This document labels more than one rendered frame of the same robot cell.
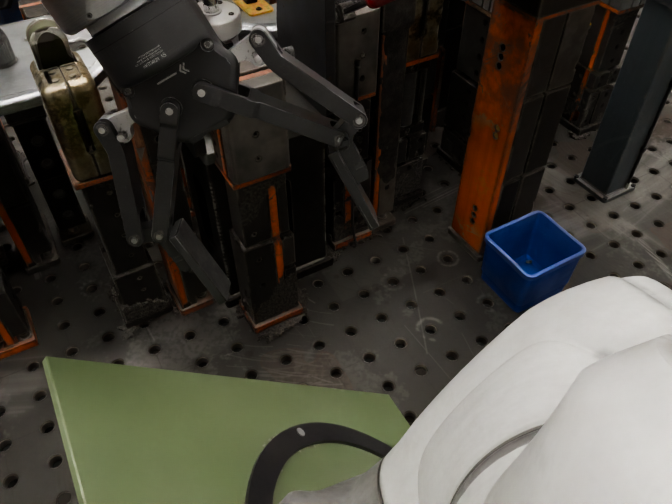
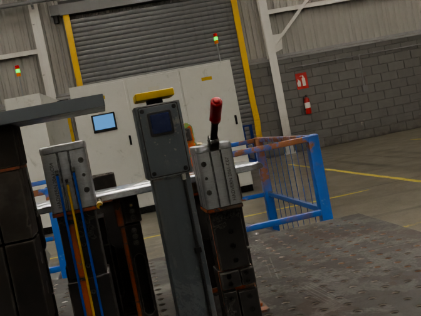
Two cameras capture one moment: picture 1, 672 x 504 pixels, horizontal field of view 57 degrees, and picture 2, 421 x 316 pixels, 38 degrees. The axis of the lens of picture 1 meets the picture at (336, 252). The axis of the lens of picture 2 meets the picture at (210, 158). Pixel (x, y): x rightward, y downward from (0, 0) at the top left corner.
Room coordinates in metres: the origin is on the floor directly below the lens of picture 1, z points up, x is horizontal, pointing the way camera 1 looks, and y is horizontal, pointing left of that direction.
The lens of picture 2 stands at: (-0.05, -0.87, 1.09)
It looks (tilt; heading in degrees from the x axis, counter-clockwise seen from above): 3 degrees down; 20
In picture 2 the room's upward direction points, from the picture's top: 11 degrees counter-clockwise
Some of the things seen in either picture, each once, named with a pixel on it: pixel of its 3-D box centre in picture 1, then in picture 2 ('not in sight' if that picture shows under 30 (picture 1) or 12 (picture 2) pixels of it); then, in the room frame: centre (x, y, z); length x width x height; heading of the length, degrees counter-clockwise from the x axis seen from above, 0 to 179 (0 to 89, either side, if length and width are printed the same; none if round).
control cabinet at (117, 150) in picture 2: not in sight; (160, 125); (8.45, 3.00, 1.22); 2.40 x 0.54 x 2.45; 119
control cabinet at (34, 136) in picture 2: not in sight; (46, 148); (8.41, 5.03, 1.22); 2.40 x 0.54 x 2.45; 25
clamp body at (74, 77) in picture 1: (108, 206); not in sight; (0.57, 0.28, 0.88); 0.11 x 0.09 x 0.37; 30
